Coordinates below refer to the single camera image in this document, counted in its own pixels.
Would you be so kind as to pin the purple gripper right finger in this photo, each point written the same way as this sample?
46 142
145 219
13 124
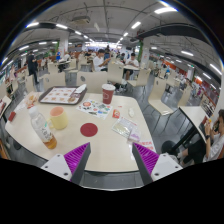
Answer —
153 166

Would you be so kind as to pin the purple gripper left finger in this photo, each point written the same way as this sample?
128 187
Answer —
71 165

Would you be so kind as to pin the red round coaster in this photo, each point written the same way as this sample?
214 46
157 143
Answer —
89 129

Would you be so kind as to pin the clear plastic packet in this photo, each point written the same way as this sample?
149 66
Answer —
127 129

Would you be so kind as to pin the seated person at right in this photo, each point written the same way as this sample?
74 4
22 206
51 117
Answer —
205 149

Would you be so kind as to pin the yellow mug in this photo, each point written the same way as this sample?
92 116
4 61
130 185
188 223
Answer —
58 118

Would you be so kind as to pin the plastic tea bottle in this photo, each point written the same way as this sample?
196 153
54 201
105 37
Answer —
41 127

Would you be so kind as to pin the white crumpled tissue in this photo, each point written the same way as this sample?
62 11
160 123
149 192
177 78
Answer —
131 112

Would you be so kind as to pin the colourful sticker sheet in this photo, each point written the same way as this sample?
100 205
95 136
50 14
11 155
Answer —
95 108

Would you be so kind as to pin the small red sauce packet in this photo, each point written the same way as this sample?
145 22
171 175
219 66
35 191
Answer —
116 113

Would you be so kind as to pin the neighbouring white table right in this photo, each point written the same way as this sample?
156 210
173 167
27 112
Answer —
195 115

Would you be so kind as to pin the dark food tray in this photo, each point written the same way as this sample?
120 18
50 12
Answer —
63 95

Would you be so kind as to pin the small red box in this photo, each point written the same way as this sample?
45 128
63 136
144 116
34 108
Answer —
12 115

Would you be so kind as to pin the beige chair at right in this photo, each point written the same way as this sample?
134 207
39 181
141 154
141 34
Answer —
154 99

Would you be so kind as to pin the red paper cup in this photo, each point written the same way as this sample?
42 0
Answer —
108 91

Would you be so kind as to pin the beige chair left behind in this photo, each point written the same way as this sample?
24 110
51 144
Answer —
55 79

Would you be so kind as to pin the beige chair behind table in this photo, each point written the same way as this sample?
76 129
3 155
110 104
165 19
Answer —
93 80

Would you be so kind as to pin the seated man white shirt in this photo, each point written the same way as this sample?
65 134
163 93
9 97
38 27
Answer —
100 62

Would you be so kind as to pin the standing person in black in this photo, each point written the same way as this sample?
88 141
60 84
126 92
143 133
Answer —
32 68

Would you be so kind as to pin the seated man facing camera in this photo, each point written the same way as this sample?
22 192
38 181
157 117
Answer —
132 61

